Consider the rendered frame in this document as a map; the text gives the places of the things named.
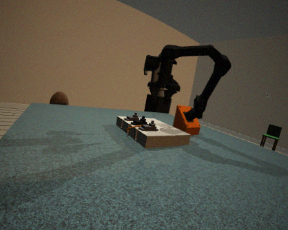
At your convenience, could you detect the cream flat panel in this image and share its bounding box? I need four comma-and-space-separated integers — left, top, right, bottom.
116, 112, 191, 148

